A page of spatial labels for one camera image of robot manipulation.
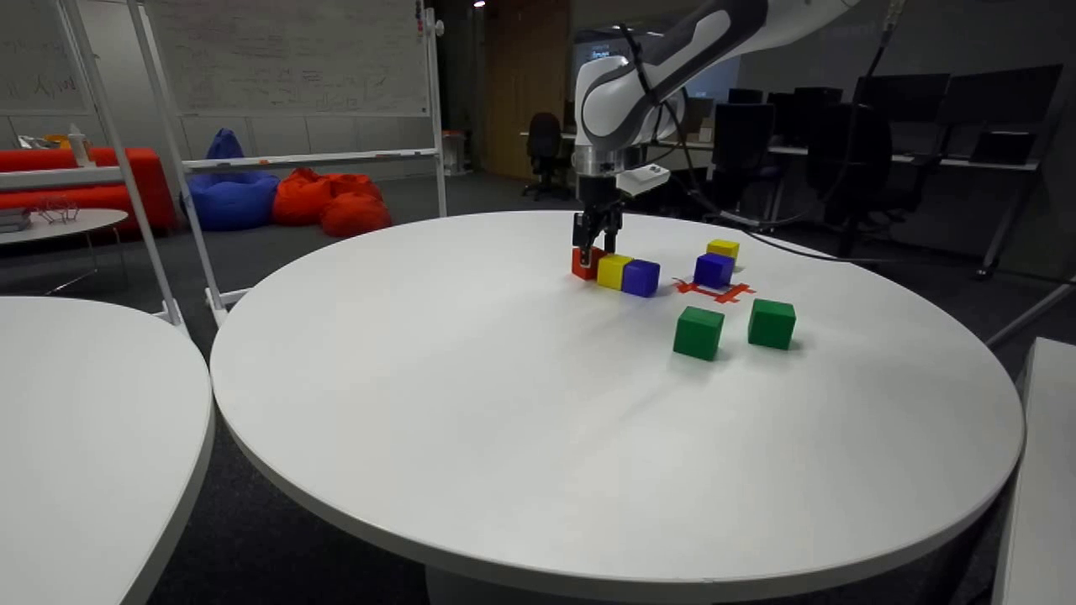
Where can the blue cube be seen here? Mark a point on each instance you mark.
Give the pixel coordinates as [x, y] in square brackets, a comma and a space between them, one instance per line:
[715, 269]
[639, 281]

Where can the yellow cube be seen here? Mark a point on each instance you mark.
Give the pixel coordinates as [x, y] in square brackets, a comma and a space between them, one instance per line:
[613, 273]
[724, 245]

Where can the red tape cross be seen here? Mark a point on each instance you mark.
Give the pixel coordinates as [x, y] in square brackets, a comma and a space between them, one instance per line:
[729, 294]

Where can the grey desk with metal legs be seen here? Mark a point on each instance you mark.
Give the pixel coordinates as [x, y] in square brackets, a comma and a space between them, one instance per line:
[988, 166]

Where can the blue bean bag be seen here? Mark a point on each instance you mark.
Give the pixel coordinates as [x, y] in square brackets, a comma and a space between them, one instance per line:
[231, 199]

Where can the orange bean bag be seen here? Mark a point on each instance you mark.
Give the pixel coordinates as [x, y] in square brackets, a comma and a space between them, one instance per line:
[299, 199]
[357, 210]

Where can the white round side table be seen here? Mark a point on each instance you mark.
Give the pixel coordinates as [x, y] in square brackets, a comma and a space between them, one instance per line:
[80, 448]

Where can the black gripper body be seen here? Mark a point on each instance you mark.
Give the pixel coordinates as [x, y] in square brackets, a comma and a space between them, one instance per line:
[601, 204]

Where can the small round white table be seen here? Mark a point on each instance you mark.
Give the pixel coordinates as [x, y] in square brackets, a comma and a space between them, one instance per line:
[69, 223]

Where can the red cube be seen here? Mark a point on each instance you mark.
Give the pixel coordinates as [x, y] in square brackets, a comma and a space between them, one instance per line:
[581, 269]

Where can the light grey wrist camera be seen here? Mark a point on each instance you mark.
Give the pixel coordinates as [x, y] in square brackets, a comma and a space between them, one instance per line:
[644, 180]

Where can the red sofa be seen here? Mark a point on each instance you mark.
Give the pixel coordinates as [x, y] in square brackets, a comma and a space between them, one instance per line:
[155, 188]

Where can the green cube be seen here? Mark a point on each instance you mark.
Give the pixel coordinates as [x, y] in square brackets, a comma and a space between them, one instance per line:
[771, 325]
[696, 334]

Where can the grey slanted metal bar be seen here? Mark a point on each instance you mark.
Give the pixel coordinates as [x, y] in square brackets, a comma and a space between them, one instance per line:
[1038, 310]

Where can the whiteboard on white stand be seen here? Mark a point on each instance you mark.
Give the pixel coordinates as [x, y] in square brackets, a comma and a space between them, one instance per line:
[291, 67]
[27, 56]

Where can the clear plastic bottle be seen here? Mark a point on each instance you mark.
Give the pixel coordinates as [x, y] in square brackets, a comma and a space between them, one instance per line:
[80, 146]

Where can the brown wooden pillar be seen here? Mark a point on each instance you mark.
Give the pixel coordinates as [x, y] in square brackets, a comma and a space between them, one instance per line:
[525, 78]

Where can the black partition screen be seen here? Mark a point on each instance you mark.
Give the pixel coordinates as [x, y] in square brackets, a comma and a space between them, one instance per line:
[1011, 102]

